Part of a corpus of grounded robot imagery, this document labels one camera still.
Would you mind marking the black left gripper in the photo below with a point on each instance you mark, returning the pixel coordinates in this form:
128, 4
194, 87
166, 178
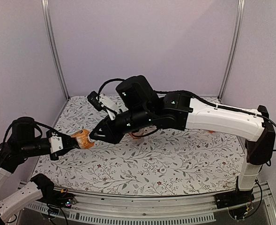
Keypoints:
55, 157

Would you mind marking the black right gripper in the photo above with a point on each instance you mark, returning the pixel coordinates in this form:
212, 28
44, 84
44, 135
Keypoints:
110, 137

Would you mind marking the slim orange drink bottle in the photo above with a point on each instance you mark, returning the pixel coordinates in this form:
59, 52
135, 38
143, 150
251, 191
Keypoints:
83, 140

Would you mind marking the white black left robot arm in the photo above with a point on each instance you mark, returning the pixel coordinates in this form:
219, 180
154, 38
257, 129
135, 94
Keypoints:
23, 139

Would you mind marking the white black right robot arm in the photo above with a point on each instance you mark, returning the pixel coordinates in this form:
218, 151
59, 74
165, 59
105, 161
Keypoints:
182, 110

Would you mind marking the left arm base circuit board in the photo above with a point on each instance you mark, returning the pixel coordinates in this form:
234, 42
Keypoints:
64, 198

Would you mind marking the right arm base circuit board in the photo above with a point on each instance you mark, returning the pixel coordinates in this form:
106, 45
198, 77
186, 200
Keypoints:
239, 213

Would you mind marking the floral patterned table mat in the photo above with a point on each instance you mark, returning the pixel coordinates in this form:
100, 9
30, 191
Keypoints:
164, 162

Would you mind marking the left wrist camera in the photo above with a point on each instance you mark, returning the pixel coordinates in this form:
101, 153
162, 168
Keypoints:
56, 144

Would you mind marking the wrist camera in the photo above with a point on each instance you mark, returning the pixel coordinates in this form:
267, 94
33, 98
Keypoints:
56, 144
102, 102

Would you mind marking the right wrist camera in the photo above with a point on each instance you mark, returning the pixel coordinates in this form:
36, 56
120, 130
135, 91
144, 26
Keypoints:
102, 102

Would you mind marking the white perforated cable tray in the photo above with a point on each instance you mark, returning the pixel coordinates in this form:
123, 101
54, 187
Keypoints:
106, 218

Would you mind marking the aluminium front rail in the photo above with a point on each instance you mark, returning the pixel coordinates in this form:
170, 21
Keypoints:
264, 212

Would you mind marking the left aluminium frame post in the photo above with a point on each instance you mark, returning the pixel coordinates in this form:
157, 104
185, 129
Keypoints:
53, 48

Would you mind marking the aluminium frame post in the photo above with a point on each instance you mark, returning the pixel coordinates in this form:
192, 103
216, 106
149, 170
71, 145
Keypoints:
53, 48
233, 48

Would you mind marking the right aluminium frame post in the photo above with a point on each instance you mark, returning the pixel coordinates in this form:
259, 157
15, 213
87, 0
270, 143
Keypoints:
233, 48

